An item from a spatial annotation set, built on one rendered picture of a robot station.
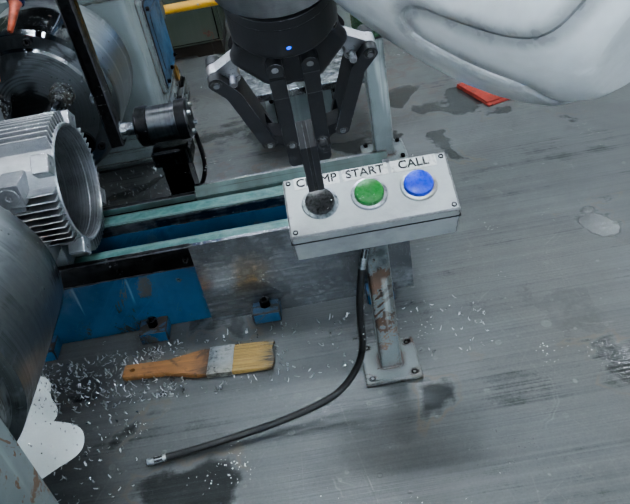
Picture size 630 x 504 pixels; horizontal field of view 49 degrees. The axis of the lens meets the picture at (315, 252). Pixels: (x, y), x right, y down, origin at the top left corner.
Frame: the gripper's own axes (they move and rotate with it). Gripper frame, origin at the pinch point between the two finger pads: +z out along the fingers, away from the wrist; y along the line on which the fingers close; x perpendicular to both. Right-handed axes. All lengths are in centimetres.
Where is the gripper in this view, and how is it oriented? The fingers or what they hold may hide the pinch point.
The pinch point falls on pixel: (310, 157)
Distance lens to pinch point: 62.8
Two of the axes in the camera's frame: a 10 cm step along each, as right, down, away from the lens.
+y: -9.8, 1.9, 0.2
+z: 1.1, 4.5, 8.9
